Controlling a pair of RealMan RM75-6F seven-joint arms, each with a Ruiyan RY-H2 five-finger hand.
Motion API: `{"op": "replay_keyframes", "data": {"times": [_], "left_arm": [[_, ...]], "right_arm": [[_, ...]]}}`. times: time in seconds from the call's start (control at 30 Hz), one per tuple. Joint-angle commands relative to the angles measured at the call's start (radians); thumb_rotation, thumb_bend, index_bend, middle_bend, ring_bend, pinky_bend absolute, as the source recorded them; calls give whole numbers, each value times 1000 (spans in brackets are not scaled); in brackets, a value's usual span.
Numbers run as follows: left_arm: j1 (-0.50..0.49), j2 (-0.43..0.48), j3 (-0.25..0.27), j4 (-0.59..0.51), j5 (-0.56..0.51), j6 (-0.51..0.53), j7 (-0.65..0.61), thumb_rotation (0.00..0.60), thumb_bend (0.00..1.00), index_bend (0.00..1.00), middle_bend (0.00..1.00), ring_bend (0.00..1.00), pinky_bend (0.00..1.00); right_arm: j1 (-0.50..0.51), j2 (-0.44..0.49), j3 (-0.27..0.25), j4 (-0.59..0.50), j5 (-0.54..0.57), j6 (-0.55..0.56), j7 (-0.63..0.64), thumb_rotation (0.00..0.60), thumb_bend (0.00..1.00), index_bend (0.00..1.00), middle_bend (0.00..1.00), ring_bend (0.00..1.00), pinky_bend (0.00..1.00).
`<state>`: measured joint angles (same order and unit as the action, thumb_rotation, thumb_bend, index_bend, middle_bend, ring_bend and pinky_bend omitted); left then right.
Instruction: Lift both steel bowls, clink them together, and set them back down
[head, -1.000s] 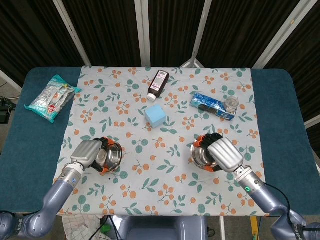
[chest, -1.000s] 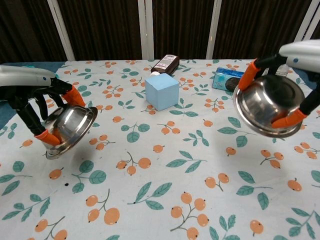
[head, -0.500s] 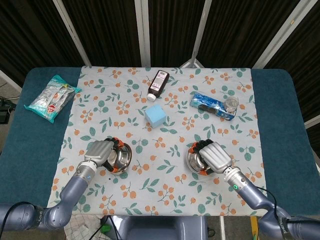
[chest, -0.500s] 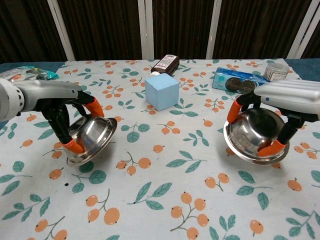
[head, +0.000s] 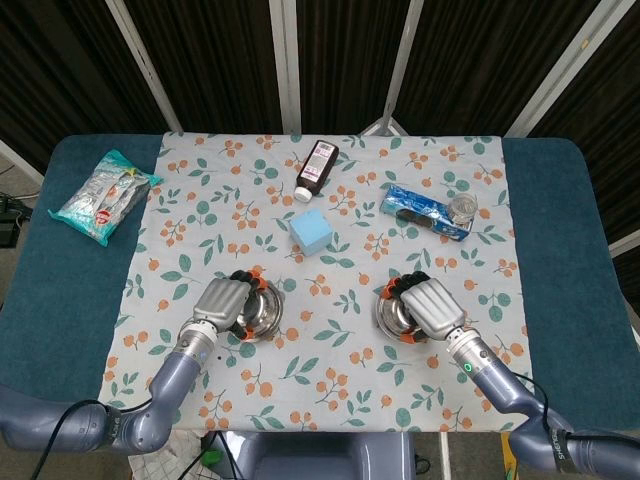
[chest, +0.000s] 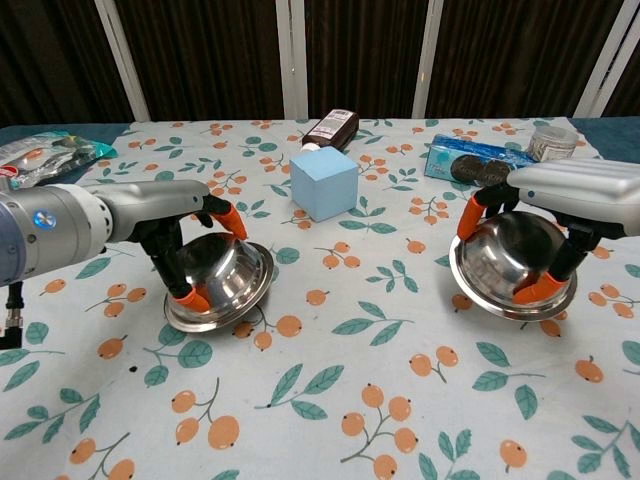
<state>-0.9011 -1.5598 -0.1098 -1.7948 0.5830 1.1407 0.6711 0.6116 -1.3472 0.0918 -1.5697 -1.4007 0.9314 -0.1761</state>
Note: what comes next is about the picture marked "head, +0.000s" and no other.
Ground light blue cube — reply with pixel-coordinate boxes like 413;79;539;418
288;209;334;256

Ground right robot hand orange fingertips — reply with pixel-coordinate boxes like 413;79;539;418
377;271;466;346

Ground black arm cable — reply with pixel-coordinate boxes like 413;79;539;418
29;397;154;480
509;372;640;446

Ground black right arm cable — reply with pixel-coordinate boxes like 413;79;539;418
509;372;640;446

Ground brown medicine bottle white cap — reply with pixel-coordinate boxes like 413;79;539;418
293;139;340;203

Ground floral tablecloth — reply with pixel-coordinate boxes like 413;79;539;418
92;130;541;434

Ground blue cookie package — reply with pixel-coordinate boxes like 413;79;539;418
380;182;479;243

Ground dark teal table cover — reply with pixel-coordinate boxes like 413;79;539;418
0;133;640;434

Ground grey robot torso base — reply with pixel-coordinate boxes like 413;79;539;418
219;430;416;480

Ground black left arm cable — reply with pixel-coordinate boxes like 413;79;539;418
29;397;154;480

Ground beige checkered dish cloth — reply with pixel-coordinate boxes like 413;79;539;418
124;439;207;480

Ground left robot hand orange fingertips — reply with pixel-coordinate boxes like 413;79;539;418
192;268;269;342

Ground white metal frame post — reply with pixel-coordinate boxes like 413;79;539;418
504;0;619;138
359;0;426;137
104;0;184;133
269;0;303;135

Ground small clear plastic jar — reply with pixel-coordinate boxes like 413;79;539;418
446;193;479;226

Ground black device on floor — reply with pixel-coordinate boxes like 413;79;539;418
0;195;32;249

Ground steel bowl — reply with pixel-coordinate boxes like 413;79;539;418
227;280;285;345
374;286;432;347

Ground teal and silver snack bag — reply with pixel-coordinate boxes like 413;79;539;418
47;148;165;248

